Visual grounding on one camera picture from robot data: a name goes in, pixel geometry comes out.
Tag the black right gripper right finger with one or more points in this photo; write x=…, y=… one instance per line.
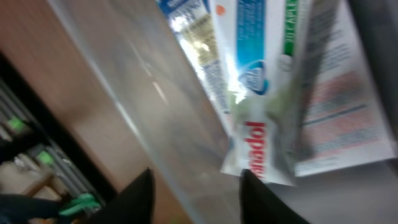
x=259, y=205

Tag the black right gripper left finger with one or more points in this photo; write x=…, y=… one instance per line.
x=134, y=205

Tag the blue cooling patch box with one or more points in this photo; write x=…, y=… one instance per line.
x=341, y=121

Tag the white Panadol box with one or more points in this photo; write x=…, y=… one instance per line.
x=261, y=44

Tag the clear plastic container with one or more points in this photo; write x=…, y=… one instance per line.
x=131, y=49

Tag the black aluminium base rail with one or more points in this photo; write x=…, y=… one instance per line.
x=28, y=127

